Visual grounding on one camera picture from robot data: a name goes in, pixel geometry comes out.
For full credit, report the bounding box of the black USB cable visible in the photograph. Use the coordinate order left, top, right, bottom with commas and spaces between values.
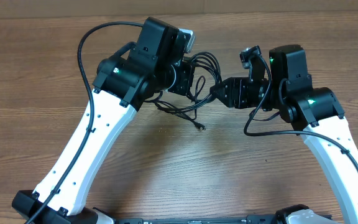
144, 51, 223, 131

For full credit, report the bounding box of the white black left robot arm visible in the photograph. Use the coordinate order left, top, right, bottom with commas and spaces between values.
12, 17, 195, 223

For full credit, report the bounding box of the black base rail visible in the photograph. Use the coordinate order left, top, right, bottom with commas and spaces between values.
113, 203, 334, 224

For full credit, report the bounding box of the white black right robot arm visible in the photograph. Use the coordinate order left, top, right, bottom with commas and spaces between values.
210, 44, 358, 223

